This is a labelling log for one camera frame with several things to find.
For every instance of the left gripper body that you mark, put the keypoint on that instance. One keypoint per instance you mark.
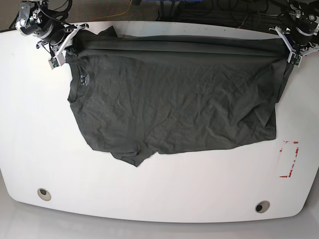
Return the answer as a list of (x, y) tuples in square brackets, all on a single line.
[(307, 42)]

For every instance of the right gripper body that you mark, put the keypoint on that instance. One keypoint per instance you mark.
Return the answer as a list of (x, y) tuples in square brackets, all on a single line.
[(57, 36)]

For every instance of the dark grey t-shirt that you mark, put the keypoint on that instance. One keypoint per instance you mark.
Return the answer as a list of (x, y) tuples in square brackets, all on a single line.
[(136, 97)]

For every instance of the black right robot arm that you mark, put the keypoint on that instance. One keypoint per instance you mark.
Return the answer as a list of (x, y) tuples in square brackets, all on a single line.
[(50, 26)]

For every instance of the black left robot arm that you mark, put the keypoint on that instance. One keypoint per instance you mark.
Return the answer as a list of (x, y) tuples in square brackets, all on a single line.
[(300, 25)]

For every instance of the red tape rectangle marking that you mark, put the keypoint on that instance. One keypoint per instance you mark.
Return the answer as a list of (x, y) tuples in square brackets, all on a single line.
[(287, 157)]

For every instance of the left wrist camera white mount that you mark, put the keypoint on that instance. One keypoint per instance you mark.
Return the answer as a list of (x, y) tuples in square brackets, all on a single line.
[(295, 56)]

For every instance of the left table cable grommet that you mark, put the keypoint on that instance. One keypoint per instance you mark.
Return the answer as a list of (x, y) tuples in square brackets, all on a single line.
[(44, 194)]

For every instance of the table cable grommet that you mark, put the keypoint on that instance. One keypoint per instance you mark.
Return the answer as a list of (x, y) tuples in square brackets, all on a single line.
[(44, 194), (262, 207)]

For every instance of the right table cable grommet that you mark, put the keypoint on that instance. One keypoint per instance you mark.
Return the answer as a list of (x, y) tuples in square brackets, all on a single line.
[(262, 207)]

